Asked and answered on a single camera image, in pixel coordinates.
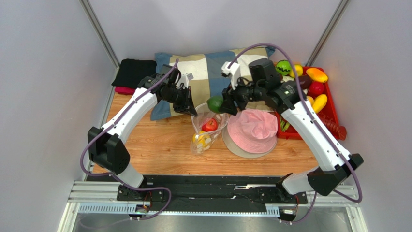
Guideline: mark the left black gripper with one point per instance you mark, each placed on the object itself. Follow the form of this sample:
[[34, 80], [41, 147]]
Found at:
[[187, 104]]

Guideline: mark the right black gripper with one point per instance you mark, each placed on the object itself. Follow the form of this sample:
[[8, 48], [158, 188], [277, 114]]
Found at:
[[232, 97]]

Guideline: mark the green avocado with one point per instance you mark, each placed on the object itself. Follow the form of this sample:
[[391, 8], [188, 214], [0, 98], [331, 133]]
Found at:
[[214, 103]]

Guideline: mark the clear dotted zip bag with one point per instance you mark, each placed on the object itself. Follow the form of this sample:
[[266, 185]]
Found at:
[[204, 115]]

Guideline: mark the red apple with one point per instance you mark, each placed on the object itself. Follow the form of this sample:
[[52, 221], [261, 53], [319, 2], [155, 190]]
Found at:
[[211, 125]]

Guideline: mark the yellow apple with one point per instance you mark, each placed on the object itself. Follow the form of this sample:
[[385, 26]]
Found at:
[[201, 142]]

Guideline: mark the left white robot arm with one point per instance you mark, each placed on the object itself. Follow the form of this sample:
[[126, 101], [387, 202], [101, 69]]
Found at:
[[106, 145]]

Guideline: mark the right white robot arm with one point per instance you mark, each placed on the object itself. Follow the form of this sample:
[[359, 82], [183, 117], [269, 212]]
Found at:
[[335, 163]]

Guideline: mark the yellow lemon top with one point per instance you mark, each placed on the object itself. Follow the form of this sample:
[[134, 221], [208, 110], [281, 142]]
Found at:
[[299, 71]]

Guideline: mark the pink bucket hat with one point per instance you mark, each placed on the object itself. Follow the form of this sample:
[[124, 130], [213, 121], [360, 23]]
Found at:
[[251, 133]]

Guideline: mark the checkered blue beige pillow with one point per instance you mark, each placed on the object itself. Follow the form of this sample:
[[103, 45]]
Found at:
[[207, 80]]

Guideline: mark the green watermelon ball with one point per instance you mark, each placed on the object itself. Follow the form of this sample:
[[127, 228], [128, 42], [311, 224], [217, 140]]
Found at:
[[283, 67]]

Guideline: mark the pink folded cloth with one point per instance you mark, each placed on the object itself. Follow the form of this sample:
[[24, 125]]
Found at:
[[124, 90]]

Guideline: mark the black folded cloth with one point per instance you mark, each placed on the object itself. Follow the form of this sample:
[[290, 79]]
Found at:
[[132, 71]]

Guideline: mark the dark purple fruit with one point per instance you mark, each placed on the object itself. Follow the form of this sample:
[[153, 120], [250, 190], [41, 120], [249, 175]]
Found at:
[[305, 81]]

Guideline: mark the orange small fruit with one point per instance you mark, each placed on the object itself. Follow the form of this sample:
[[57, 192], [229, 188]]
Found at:
[[310, 99]]

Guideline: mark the red tomato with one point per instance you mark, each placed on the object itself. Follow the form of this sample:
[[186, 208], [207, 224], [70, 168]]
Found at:
[[316, 88]]

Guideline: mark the red plastic tray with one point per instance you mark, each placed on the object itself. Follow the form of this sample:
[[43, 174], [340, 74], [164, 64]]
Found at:
[[329, 110]]

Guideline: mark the yellow banana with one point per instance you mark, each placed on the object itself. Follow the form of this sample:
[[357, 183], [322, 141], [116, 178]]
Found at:
[[319, 103]]

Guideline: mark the orange yellow mango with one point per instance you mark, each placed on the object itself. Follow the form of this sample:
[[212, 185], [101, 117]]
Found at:
[[317, 75]]

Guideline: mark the red toy lobster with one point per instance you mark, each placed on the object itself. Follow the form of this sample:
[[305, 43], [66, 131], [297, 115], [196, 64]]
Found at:
[[335, 128]]

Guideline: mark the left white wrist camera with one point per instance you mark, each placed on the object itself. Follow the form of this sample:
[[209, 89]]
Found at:
[[184, 80]]

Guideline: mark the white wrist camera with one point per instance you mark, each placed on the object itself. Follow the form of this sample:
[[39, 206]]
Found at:
[[184, 80], [231, 71]]

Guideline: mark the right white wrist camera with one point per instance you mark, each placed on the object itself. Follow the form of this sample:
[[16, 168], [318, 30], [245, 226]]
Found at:
[[231, 71]]

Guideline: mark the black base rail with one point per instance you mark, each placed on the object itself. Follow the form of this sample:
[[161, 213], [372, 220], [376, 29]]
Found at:
[[215, 194]]

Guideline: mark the right aluminium frame post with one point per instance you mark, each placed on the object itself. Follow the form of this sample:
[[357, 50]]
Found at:
[[327, 32]]

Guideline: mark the aluminium frame post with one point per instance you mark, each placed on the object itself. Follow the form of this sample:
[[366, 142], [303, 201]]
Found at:
[[90, 13], [327, 32]]

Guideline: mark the left aluminium frame post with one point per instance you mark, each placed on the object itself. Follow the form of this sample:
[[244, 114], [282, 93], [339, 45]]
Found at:
[[90, 13]]

